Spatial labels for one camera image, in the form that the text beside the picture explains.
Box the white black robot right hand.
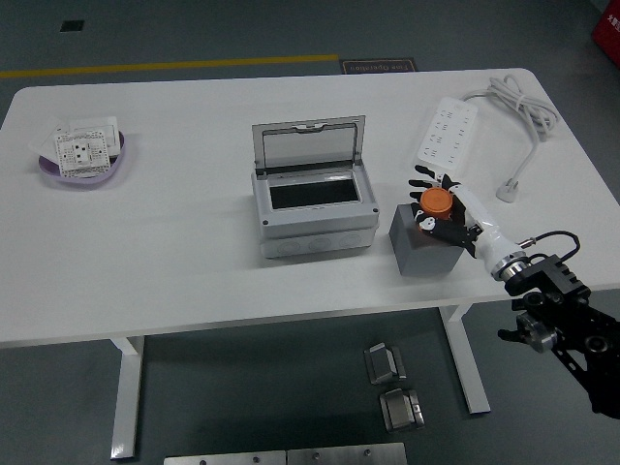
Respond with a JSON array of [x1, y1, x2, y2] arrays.
[[408, 164, 520, 270]]

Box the orange cylinder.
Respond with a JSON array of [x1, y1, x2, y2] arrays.
[[418, 188, 457, 225]]

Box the grey junction box clear lid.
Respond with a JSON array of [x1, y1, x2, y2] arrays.
[[250, 113, 380, 263]]

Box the grey cube with round hole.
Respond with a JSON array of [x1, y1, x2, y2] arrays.
[[388, 201, 464, 278]]

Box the red box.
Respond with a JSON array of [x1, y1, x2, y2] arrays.
[[590, 0, 620, 59]]

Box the white power strip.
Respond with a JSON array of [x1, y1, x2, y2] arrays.
[[415, 95, 480, 176]]

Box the white table leg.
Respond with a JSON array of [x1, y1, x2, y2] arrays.
[[439, 302, 491, 416], [108, 335, 146, 460]]

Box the small metal block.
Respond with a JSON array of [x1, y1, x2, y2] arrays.
[[378, 387, 426, 433], [362, 341, 408, 387]]

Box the grey metal plate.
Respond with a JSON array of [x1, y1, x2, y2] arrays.
[[163, 449, 288, 465], [286, 441, 408, 465]]

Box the purple bowl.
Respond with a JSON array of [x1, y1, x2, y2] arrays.
[[37, 129, 128, 189]]

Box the plain white cover plate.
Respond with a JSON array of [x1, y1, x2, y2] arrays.
[[27, 119, 72, 161]]

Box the white power cord with plug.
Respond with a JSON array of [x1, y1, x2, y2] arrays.
[[458, 75, 562, 203]]

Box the white switch panel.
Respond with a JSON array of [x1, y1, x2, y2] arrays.
[[67, 115, 121, 156]]

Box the white printed wall socket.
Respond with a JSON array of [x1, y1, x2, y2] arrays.
[[51, 129, 111, 176]]

